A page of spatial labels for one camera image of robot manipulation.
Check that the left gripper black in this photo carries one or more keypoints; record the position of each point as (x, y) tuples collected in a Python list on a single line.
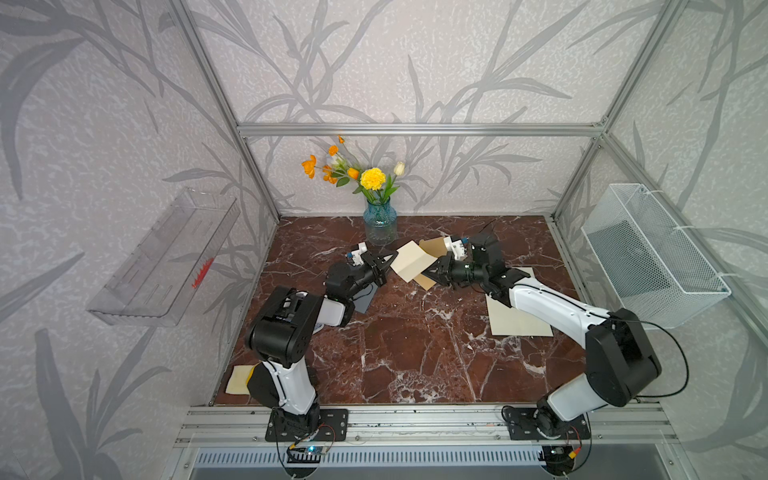
[(373, 268)]

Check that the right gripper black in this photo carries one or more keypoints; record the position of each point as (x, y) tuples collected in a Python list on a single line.
[(440, 276)]

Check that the brown kraft envelope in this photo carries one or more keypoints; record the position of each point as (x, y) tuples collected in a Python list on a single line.
[(435, 247)]

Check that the cream letter paper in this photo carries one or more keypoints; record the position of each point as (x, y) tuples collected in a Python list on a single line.
[(411, 260)]

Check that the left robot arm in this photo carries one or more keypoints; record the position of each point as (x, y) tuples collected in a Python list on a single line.
[(280, 333)]

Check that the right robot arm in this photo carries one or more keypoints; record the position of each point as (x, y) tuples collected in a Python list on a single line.
[(620, 361)]

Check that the blue glass vase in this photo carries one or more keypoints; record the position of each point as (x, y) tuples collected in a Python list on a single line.
[(380, 222)]

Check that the cream paper sheet right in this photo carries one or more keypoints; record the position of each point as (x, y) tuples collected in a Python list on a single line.
[(506, 321)]

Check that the yellow orange flower bouquet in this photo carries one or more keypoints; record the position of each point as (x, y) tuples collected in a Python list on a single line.
[(343, 168)]

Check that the red marker pen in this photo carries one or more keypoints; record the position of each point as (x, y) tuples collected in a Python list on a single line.
[(201, 274)]

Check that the left green circuit board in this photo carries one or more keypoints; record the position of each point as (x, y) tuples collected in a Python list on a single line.
[(307, 455)]

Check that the right circuit board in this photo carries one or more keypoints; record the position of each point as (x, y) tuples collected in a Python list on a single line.
[(560, 461)]

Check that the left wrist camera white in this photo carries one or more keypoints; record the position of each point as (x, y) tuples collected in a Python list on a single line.
[(355, 256)]

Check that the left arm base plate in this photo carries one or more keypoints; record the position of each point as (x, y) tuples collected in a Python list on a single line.
[(318, 424)]

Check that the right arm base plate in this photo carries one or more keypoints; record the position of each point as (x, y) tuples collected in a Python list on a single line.
[(528, 423)]

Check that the white wire mesh basket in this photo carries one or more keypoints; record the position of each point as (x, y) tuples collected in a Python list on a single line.
[(653, 266)]

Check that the clear plastic wall tray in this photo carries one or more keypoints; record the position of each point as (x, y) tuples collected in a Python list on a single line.
[(153, 286)]

